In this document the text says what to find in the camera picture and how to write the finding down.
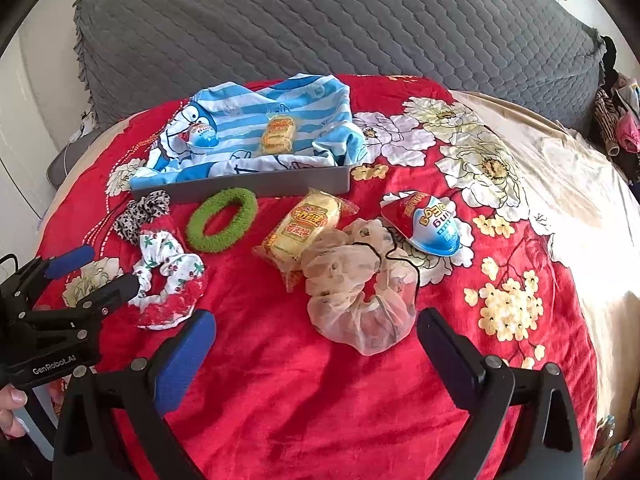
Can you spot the pile of clothes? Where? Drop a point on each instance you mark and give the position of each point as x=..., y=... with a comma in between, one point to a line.
x=620, y=115

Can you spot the red floral blanket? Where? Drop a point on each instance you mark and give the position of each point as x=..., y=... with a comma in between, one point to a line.
x=300, y=400

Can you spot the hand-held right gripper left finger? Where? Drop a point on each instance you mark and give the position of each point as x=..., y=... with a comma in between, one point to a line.
x=184, y=357

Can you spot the leopard print scrunchie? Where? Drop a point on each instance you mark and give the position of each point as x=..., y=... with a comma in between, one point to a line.
x=137, y=215

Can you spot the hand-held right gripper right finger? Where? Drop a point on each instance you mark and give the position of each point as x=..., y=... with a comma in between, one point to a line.
x=445, y=355

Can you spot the yellow snack cake packet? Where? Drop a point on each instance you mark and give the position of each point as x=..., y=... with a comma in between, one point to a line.
x=278, y=135
x=302, y=230

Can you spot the cherry print scrunchie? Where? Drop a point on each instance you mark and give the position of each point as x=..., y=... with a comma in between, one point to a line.
x=170, y=262

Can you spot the egg-shaped toy pack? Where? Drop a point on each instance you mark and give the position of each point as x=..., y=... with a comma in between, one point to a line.
x=200, y=136
x=425, y=222

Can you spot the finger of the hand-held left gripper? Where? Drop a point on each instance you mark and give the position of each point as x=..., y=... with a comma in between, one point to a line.
x=112, y=292
x=67, y=261

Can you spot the grey quilted cover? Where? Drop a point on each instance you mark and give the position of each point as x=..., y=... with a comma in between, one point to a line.
x=325, y=25

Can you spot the beige sheer scrunchie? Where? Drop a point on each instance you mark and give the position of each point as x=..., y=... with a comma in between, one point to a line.
x=340, y=310

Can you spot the blue striped cartoon towel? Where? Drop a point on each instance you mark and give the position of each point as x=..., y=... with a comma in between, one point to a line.
x=235, y=120

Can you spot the grey rectangular tray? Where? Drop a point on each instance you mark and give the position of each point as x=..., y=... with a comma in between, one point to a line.
x=250, y=184

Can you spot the green fuzzy scrunchie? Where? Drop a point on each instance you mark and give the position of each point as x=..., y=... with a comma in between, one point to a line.
x=197, y=230

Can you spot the beige bed sheet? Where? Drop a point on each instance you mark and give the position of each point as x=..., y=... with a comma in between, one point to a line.
x=590, y=210

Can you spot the grey cushion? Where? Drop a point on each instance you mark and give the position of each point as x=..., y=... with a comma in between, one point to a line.
x=65, y=167

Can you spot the person's left hand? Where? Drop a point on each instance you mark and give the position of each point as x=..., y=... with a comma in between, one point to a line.
x=11, y=410

